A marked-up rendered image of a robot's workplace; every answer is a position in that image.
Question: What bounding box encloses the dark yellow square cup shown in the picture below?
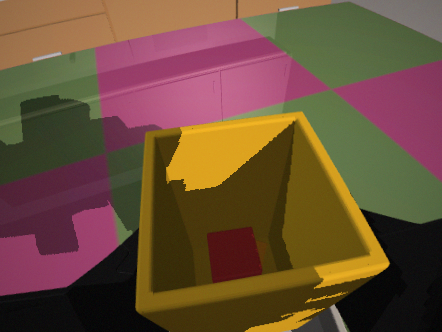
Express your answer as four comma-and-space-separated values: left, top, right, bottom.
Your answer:
135, 112, 390, 332

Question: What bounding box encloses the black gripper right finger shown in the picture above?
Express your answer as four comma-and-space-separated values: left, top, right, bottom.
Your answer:
334, 209, 442, 332

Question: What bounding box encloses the dark red block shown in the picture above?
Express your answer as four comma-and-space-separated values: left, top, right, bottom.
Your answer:
207, 227, 262, 283

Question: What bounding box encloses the orange block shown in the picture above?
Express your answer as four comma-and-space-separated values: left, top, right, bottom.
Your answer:
255, 239, 267, 267

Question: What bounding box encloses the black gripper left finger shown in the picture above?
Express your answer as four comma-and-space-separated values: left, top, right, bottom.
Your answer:
0, 228, 169, 332

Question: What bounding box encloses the white shallow tray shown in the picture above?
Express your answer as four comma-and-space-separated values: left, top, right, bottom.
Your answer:
282, 305, 347, 332

